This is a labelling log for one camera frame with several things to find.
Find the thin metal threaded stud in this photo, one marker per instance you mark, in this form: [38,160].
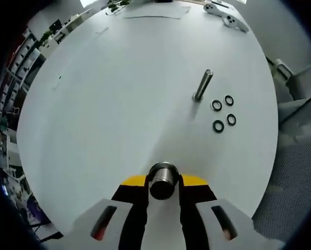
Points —
[203,84]

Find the shelving unit with white bins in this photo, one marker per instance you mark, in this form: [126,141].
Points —
[22,62]

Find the small green desk plant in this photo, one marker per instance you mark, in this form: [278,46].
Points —
[45,36]

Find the white mesh office chair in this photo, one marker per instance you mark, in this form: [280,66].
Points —
[288,195]

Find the white paper sheet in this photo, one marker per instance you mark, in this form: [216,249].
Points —
[158,11]

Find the small black desk monitor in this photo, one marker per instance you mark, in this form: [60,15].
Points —
[56,25]

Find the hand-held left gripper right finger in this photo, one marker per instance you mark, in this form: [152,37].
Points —
[197,198]

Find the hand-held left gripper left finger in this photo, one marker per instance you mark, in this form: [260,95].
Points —
[134,208]

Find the thick metal threaded stud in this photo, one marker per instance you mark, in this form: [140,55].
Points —
[162,179]

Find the long white office desk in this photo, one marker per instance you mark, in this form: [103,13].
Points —
[69,24]

